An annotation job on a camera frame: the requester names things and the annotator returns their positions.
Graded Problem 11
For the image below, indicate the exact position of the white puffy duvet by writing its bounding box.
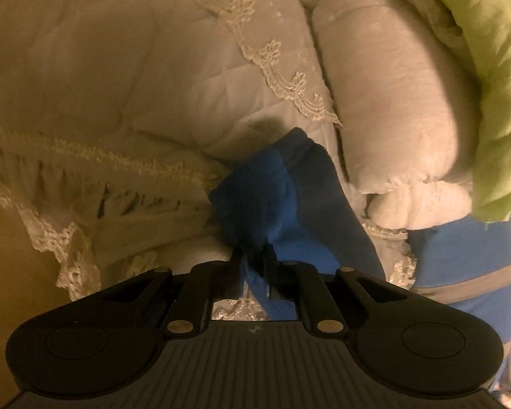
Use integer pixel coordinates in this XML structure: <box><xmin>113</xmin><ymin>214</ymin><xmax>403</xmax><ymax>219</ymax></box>
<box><xmin>273</xmin><ymin>0</ymin><xmax>482</xmax><ymax>228</ymax></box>

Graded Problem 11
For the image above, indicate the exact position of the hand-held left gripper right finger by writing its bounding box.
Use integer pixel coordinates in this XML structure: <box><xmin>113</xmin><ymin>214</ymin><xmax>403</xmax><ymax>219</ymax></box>
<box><xmin>262</xmin><ymin>247</ymin><xmax>418</xmax><ymax>337</ymax></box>

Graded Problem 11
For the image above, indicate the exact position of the light green blanket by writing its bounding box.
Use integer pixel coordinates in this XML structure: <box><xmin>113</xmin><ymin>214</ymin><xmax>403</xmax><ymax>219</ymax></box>
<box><xmin>413</xmin><ymin>0</ymin><xmax>511</xmax><ymax>223</ymax></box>

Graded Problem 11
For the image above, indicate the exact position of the blue grey-striped pillow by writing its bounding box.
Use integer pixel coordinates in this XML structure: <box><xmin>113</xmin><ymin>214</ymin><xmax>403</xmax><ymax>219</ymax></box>
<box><xmin>406</xmin><ymin>213</ymin><xmax>511</xmax><ymax>393</ymax></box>

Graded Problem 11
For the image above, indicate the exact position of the blue fleece jacket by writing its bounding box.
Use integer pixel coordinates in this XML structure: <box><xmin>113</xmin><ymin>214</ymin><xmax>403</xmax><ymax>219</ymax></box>
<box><xmin>208</xmin><ymin>127</ymin><xmax>386</xmax><ymax>322</ymax></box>

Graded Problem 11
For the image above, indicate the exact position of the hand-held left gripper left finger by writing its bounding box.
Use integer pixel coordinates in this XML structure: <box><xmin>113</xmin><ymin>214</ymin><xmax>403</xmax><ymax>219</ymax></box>
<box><xmin>74</xmin><ymin>251</ymin><xmax>244</xmax><ymax>336</ymax></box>

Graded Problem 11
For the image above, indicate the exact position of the white quilted lace bedspread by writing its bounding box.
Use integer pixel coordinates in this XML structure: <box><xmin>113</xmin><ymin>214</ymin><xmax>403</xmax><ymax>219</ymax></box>
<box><xmin>0</xmin><ymin>0</ymin><xmax>418</xmax><ymax>322</ymax></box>

